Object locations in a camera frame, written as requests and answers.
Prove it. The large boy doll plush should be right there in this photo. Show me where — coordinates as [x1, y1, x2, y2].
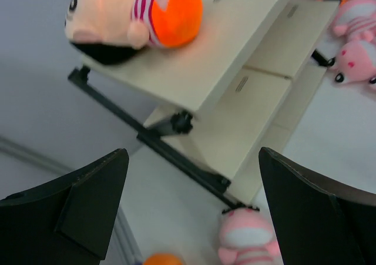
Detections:
[65, 0, 203, 65]

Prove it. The beige black three-tier shelf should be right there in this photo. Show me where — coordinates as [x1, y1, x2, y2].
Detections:
[69, 0, 339, 208]

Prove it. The pink striped plush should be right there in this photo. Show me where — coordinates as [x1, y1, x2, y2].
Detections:
[331, 0, 375, 42]
[218, 207, 280, 264]
[330, 38, 375, 92]

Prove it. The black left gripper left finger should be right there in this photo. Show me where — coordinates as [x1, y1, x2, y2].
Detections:
[1, 149, 129, 264]

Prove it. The black-haired boy doll plush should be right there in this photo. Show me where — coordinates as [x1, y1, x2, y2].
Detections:
[143, 253, 183, 265]

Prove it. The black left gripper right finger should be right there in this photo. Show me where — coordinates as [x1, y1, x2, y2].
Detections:
[258, 147, 375, 265]

